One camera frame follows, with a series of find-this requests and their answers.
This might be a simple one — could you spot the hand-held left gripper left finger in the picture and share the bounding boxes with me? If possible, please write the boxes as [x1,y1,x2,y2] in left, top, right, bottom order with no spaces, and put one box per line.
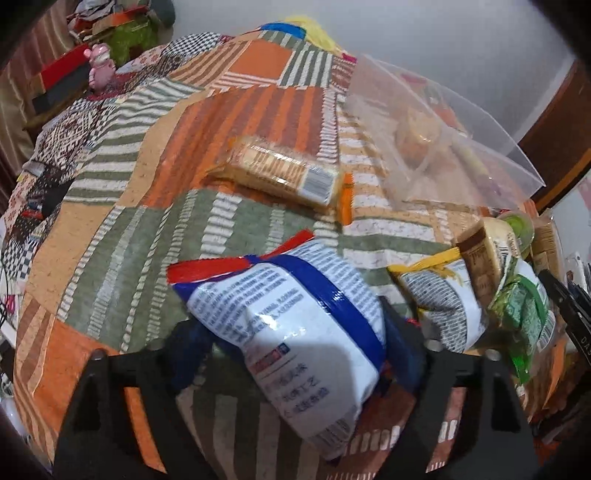
[53,318,218,480]

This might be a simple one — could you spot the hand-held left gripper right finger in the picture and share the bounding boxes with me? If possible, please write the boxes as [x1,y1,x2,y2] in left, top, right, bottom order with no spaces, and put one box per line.
[379,298,539,480]

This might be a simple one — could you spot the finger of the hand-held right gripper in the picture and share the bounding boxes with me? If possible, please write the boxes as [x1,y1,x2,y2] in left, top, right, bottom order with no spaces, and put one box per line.
[538,270,591,334]

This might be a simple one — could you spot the white blue-striped snack bag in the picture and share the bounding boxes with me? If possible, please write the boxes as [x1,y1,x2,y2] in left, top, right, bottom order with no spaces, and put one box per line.
[167,229,387,462]

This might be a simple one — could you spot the clear-wrapped cracker packet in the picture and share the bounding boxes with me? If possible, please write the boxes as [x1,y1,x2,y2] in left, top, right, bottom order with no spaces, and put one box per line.
[206,136,355,225]

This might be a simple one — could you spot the clear plastic storage container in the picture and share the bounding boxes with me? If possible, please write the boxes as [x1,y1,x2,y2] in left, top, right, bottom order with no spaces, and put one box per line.
[344,54,547,217]

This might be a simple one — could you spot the green snack packet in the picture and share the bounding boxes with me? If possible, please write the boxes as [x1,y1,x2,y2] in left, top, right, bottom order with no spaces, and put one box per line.
[489,263,561,384]

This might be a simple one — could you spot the tan snack packet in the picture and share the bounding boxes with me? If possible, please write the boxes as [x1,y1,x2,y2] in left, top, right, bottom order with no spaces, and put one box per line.
[531,211,563,274]

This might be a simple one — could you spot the white snack bag yellow seal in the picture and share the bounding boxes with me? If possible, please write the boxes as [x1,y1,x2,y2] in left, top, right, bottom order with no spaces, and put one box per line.
[388,247,490,354]

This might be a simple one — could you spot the green jelly cup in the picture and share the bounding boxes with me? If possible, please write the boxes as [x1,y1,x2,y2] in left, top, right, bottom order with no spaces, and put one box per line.
[501,210,536,259]

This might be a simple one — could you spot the brown snack packet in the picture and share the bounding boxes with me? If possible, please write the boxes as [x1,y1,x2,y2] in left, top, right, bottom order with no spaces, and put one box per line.
[455,218,520,308]

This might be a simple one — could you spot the striped orange green blanket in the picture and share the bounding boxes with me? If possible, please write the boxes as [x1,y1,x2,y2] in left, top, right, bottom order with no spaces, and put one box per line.
[14,30,568,480]

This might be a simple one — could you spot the wooden wardrobe with heart decals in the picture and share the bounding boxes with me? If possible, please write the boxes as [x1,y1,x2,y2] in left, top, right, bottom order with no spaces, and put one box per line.
[517,58,591,245]

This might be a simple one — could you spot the checkered floral patchwork quilt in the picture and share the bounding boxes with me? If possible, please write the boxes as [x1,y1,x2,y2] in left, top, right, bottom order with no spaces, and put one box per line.
[0,44,185,296]

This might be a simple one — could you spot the dark grey box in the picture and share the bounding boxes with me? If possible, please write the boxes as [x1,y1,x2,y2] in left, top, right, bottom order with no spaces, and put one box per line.
[32,69,92,116]

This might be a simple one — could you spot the pink rabbit figure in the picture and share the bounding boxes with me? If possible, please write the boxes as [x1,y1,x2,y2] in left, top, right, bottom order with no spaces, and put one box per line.
[88,44,115,90]

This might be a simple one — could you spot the striped brown curtain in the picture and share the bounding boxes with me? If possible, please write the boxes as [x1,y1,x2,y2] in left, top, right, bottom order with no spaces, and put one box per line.
[0,41,63,185]

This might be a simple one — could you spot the green patterned bag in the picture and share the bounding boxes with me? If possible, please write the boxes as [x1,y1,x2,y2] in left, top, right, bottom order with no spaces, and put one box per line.
[108,16,161,65]

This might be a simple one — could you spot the bright multicoloured quilt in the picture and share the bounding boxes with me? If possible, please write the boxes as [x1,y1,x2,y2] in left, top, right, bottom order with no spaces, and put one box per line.
[259,22,308,42]

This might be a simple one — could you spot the yellow cushion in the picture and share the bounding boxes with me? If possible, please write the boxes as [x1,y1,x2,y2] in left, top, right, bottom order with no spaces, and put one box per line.
[281,16,345,51]

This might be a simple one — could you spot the pile of clutter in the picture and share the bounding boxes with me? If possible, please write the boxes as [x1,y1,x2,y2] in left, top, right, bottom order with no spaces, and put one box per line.
[67,0,177,29]

